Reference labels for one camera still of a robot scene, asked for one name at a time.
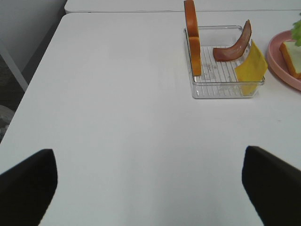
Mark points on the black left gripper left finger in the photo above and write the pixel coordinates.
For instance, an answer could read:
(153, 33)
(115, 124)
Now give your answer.
(27, 189)

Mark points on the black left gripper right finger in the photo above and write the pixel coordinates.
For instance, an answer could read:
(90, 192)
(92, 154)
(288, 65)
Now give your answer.
(273, 187)

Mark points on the yellow cheese slice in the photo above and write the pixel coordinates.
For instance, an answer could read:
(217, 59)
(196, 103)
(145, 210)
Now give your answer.
(252, 70)

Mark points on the bread slice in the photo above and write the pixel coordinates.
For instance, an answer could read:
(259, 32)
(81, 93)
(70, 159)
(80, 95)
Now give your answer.
(292, 57)
(193, 36)

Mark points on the bacon strip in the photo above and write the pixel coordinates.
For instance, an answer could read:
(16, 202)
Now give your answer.
(236, 51)

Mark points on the green lettuce leaf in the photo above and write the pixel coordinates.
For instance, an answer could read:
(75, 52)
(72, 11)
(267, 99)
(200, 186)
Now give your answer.
(296, 33)

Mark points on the left clear plastic tray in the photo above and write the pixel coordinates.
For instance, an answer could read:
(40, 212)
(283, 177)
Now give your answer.
(219, 79)

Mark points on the grey table leg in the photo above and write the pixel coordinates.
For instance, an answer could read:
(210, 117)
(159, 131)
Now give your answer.
(13, 67)

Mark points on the pink round plate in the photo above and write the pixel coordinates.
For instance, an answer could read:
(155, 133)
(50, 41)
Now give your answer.
(276, 62)

